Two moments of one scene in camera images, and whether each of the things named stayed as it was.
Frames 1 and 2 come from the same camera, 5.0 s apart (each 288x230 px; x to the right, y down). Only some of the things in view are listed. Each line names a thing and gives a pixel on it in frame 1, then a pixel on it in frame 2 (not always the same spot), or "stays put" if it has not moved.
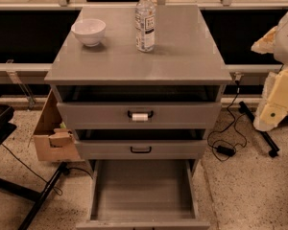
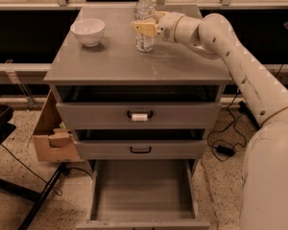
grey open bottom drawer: x=142 y=195 stays put
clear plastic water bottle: x=145 y=22 stays put
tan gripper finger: x=266 y=44 to x=147 y=28
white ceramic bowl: x=90 y=32 stays put
